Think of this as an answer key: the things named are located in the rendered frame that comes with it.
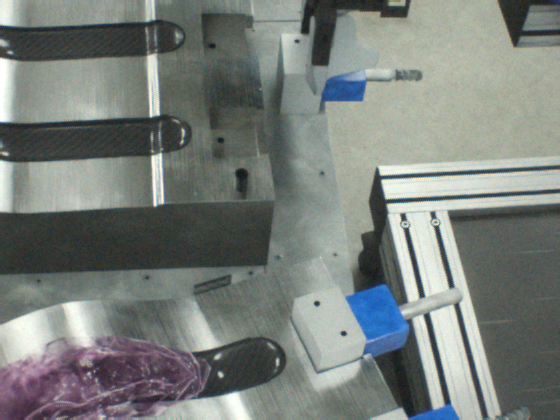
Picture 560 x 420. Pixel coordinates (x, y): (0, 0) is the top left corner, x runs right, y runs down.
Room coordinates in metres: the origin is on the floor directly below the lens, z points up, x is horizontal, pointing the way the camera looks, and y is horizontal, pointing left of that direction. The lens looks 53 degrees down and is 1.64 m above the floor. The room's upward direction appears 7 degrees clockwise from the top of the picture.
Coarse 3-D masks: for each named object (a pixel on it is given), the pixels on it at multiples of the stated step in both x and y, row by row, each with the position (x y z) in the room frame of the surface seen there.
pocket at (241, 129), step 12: (216, 108) 0.66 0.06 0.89; (228, 108) 0.66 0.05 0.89; (240, 108) 0.66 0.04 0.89; (252, 108) 0.67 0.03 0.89; (216, 120) 0.66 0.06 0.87; (228, 120) 0.66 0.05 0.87; (240, 120) 0.66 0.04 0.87; (252, 120) 0.67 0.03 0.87; (216, 132) 0.66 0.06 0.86; (228, 132) 0.66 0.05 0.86; (240, 132) 0.66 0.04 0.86; (252, 132) 0.66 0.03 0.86; (216, 144) 0.64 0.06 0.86; (228, 144) 0.65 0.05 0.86; (240, 144) 0.65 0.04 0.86; (252, 144) 0.65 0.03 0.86; (264, 144) 0.64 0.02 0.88; (216, 156) 0.63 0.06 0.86; (228, 156) 0.63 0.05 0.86; (240, 156) 0.63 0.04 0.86; (252, 156) 0.64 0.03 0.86
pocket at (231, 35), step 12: (204, 24) 0.77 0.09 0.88; (216, 24) 0.77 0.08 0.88; (228, 24) 0.77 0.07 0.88; (240, 24) 0.77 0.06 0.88; (252, 24) 0.77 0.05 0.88; (204, 36) 0.77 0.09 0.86; (216, 36) 0.77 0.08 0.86; (228, 36) 0.77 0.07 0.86; (240, 36) 0.77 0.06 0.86; (252, 36) 0.76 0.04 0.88; (204, 48) 0.75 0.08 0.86; (216, 48) 0.75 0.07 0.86; (228, 48) 0.75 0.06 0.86; (240, 48) 0.76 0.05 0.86; (252, 48) 0.75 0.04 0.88
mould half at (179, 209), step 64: (0, 0) 0.75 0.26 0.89; (64, 0) 0.77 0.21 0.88; (128, 0) 0.77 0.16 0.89; (192, 0) 0.78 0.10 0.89; (0, 64) 0.68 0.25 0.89; (64, 64) 0.69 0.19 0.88; (128, 64) 0.70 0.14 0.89; (192, 64) 0.70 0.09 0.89; (256, 64) 0.71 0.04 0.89; (192, 128) 0.63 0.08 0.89; (0, 192) 0.55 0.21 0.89; (64, 192) 0.56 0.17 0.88; (128, 192) 0.57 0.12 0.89; (192, 192) 0.57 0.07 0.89; (256, 192) 0.58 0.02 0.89; (0, 256) 0.53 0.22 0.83; (64, 256) 0.54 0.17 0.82; (128, 256) 0.55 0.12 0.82; (192, 256) 0.56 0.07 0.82; (256, 256) 0.57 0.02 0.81
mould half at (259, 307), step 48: (240, 288) 0.51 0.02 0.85; (288, 288) 0.52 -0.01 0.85; (0, 336) 0.42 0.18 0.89; (48, 336) 0.43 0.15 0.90; (144, 336) 0.45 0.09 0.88; (192, 336) 0.46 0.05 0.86; (240, 336) 0.47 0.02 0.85; (288, 336) 0.48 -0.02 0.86; (288, 384) 0.44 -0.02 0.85; (336, 384) 0.44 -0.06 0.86; (384, 384) 0.45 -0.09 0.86
